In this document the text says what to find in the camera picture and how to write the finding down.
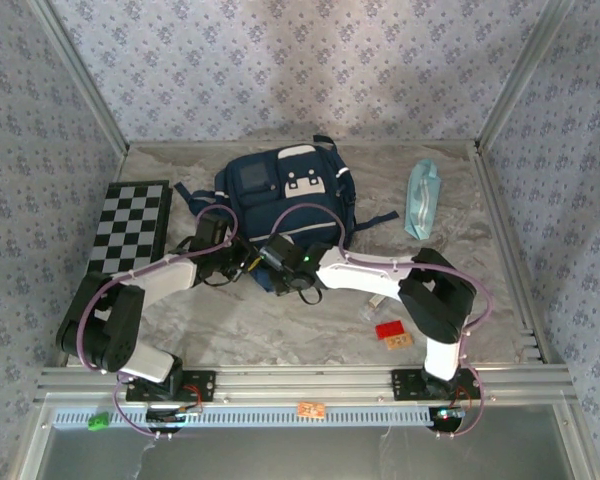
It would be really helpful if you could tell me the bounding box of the aluminium mounting rail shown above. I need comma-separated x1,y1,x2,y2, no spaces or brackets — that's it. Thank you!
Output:
34,364,579,404

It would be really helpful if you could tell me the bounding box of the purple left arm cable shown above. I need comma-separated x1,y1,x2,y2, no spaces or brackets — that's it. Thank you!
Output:
77,202,241,442

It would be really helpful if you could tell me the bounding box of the grey slotted cable duct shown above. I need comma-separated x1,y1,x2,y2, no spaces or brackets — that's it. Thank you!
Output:
53,405,465,429

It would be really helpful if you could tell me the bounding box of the grey metal front tray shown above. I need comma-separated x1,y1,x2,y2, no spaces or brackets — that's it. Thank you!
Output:
17,403,599,480

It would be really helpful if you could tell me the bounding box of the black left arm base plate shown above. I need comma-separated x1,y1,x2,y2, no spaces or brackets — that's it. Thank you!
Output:
125,369,217,402

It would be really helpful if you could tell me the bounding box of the navy blue backpack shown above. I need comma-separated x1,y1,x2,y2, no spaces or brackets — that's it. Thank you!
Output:
173,134,400,294

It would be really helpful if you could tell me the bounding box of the light blue pencil case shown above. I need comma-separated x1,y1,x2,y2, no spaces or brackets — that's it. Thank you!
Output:
403,158,444,240

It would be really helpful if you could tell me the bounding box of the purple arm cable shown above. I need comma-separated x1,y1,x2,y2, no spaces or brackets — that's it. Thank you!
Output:
272,202,496,441
77,202,241,442

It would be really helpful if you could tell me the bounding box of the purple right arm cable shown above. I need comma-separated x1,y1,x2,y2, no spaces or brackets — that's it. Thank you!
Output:
272,202,496,441

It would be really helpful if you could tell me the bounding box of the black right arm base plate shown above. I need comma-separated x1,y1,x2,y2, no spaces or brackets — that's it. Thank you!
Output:
390,368,483,401

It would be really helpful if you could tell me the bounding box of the red rectangular block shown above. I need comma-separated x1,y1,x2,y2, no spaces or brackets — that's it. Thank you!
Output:
374,320,406,341

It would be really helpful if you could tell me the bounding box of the black white chessboard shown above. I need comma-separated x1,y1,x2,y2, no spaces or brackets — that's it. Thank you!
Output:
88,180,174,275

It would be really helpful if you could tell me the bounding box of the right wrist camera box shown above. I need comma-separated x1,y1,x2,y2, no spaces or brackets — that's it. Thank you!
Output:
257,242,284,267

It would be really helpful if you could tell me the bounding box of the aluminium frame post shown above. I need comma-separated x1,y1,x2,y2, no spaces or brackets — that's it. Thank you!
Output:
474,0,579,151
27,0,130,154

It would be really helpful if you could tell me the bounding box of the aluminium table side rail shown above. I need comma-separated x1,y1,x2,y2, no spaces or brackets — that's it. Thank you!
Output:
467,142,566,364

